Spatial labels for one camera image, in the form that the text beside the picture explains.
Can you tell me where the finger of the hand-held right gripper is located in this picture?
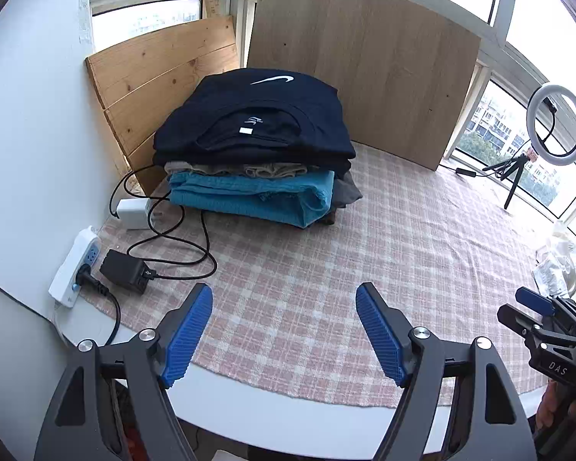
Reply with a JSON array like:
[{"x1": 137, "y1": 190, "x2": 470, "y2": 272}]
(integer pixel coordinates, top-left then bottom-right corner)
[
  {"x1": 515, "y1": 287, "x2": 576, "y2": 332},
  {"x1": 497, "y1": 303, "x2": 576, "y2": 356}
]

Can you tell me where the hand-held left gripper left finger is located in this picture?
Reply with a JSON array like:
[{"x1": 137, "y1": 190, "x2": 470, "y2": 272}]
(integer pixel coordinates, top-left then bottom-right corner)
[{"x1": 33, "y1": 282, "x2": 214, "y2": 461}]

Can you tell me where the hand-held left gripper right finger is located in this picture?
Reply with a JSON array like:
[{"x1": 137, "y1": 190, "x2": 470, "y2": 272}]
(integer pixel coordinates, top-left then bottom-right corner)
[{"x1": 355, "y1": 282, "x2": 541, "y2": 461}]

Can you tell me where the navy blue hoodie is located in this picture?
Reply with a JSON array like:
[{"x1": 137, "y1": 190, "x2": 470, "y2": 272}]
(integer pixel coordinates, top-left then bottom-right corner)
[{"x1": 154, "y1": 68, "x2": 357, "y2": 171}]

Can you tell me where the person's right hand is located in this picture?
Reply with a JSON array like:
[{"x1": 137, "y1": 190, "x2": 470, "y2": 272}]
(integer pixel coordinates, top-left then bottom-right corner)
[{"x1": 535, "y1": 381, "x2": 576, "y2": 435}]

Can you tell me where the white crumpled garment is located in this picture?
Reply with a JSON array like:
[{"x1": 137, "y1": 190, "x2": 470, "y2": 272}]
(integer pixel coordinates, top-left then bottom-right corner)
[{"x1": 533, "y1": 233, "x2": 576, "y2": 298}]

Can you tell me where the black power adapter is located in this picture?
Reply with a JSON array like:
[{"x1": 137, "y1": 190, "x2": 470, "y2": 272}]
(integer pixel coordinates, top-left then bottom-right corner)
[{"x1": 99, "y1": 249, "x2": 152, "y2": 294}]

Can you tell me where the pink plaid blanket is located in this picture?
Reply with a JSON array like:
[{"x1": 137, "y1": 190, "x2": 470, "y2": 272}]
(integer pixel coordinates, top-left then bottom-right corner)
[{"x1": 79, "y1": 141, "x2": 558, "y2": 409}]

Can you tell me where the black tripod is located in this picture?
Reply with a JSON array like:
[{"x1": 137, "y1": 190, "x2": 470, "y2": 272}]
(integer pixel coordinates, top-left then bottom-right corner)
[{"x1": 482, "y1": 154, "x2": 531, "y2": 211}]

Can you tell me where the white power strip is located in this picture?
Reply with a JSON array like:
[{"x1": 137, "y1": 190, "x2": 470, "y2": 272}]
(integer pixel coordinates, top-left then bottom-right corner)
[{"x1": 48, "y1": 226, "x2": 101, "y2": 308}]

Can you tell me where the white charger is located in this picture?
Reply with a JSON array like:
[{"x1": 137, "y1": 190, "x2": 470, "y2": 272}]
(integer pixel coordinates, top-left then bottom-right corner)
[{"x1": 116, "y1": 197, "x2": 154, "y2": 230}]

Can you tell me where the grey folded garment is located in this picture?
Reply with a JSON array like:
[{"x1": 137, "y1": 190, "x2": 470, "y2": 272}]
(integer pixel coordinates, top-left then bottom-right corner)
[{"x1": 333, "y1": 170, "x2": 364, "y2": 212}]

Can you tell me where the blue folded garment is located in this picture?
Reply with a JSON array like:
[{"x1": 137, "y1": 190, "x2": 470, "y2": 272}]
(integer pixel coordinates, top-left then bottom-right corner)
[{"x1": 168, "y1": 169, "x2": 337, "y2": 229}]

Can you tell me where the beige knit cardigan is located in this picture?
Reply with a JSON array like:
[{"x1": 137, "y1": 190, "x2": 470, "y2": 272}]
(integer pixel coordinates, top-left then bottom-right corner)
[{"x1": 163, "y1": 158, "x2": 322, "y2": 179}]

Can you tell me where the pine plank panel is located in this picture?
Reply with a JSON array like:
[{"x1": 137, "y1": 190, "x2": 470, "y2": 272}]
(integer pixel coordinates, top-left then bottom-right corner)
[{"x1": 85, "y1": 15, "x2": 241, "y2": 195}]

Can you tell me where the large light wooden board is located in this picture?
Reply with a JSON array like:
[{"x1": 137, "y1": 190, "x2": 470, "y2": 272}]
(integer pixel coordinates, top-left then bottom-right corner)
[{"x1": 247, "y1": 0, "x2": 483, "y2": 172}]

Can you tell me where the black power cord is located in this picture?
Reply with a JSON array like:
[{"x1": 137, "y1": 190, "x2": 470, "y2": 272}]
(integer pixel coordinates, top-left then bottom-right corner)
[{"x1": 74, "y1": 269, "x2": 122, "y2": 347}]

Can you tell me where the black charger cable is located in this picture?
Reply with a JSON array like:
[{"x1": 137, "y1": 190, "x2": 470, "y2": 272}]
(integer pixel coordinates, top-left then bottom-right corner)
[{"x1": 108, "y1": 163, "x2": 219, "y2": 280}]

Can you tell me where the black ring light cable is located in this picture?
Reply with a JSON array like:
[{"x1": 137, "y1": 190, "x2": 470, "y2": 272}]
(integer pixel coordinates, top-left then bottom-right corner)
[{"x1": 439, "y1": 163, "x2": 485, "y2": 178}]

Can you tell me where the white ring light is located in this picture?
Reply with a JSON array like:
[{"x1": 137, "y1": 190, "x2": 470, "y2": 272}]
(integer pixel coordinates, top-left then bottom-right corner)
[{"x1": 528, "y1": 84, "x2": 576, "y2": 168}]

